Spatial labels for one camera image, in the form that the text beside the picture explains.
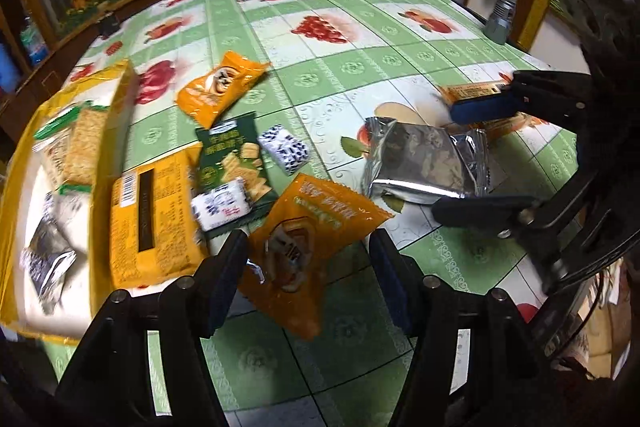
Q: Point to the silver flashlight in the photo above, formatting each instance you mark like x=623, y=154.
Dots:
x=502, y=7

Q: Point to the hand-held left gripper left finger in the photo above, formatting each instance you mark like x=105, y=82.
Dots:
x=227, y=277

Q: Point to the fruit print green tablecloth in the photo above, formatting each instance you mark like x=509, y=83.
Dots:
x=375, y=57

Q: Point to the blue thermos flask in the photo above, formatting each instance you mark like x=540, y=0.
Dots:
x=9, y=67

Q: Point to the white tray with yellow rim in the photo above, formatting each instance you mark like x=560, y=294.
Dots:
x=50, y=317

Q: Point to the black jar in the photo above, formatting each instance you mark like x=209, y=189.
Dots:
x=108, y=26

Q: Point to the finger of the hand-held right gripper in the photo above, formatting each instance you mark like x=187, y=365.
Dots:
x=475, y=212
x=480, y=109

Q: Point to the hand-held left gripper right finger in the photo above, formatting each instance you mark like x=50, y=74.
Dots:
x=395, y=292

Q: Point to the orange snack box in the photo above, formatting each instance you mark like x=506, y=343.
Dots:
x=465, y=93

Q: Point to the white and blue candy packet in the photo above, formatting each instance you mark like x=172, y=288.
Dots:
x=67, y=217
x=285, y=149
x=220, y=204
x=47, y=264

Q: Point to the large orange snack packet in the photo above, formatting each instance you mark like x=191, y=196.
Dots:
x=150, y=217

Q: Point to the silver foil snack packet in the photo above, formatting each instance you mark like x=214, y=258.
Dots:
x=420, y=162

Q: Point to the clear plastic water bottle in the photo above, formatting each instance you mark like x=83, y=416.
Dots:
x=34, y=44

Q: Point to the green cracker packet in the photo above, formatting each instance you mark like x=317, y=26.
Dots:
x=230, y=157

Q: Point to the small orange snack packet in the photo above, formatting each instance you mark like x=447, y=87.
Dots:
x=220, y=87
x=305, y=247

